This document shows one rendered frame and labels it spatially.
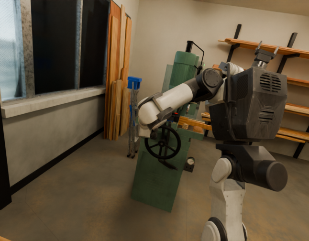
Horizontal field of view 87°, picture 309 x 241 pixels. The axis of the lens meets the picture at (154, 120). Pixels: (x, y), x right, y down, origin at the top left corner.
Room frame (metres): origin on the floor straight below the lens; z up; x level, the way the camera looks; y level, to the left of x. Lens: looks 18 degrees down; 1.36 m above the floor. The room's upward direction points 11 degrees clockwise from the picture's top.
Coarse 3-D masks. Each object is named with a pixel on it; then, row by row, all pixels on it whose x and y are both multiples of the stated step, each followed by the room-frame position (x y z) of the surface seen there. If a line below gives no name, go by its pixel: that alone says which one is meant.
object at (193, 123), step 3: (189, 120) 1.46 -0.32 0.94; (189, 123) 1.45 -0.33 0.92; (192, 123) 1.45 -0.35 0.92; (195, 123) 1.44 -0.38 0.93; (198, 123) 1.44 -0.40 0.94; (201, 123) 1.44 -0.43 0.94; (201, 126) 1.43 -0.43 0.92; (204, 126) 1.43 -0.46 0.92; (207, 126) 1.42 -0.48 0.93; (210, 126) 1.42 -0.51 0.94; (207, 129) 1.42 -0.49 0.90; (210, 129) 1.42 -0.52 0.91
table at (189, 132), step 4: (136, 120) 1.39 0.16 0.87; (180, 128) 1.32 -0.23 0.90; (188, 128) 1.36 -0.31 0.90; (192, 128) 1.38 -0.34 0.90; (156, 132) 1.25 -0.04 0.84; (160, 132) 1.25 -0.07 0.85; (180, 132) 1.31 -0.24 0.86; (184, 132) 1.31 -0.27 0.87; (188, 132) 1.30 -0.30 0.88; (192, 132) 1.29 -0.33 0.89; (196, 132) 1.29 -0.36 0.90; (172, 136) 1.23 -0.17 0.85; (188, 136) 1.30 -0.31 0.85; (192, 136) 1.29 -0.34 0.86; (196, 136) 1.29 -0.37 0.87; (200, 136) 1.28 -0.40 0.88; (200, 140) 1.28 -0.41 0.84
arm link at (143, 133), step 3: (141, 129) 0.87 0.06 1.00; (156, 129) 0.89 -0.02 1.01; (141, 132) 0.86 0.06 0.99; (144, 132) 0.86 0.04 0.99; (147, 132) 0.86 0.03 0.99; (150, 132) 0.89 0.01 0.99; (153, 132) 0.95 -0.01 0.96; (141, 135) 0.85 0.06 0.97; (144, 135) 0.85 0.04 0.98; (147, 135) 0.86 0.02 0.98
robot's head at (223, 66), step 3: (222, 63) 0.95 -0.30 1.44; (225, 63) 0.93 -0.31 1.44; (231, 63) 0.92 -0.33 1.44; (219, 66) 0.96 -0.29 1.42; (222, 66) 0.94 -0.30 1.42; (225, 66) 0.93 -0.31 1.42; (231, 66) 0.91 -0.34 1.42; (222, 69) 0.93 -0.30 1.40; (225, 69) 0.92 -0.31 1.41; (231, 69) 0.91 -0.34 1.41; (222, 72) 0.94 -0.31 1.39; (225, 72) 0.92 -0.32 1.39
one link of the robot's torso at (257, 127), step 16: (224, 80) 0.80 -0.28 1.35; (240, 80) 0.75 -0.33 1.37; (256, 80) 0.70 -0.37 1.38; (272, 80) 0.74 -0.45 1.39; (224, 96) 0.76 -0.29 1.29; (240, 96) 0.72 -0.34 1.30; (256, 96) 0.68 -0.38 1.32; (272, 96) 0.71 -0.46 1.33; (208, 112) 0.90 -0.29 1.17; (224, 112) 0.75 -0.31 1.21; (240, 112) 0.70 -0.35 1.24; (256, 112) 0.67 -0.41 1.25; (272, 112) 0.77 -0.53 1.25; (224, 128) 0.74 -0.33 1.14; (240, 128) 0.67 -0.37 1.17; (256, 128) 0.67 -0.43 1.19; (272, 128) 0.70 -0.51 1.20
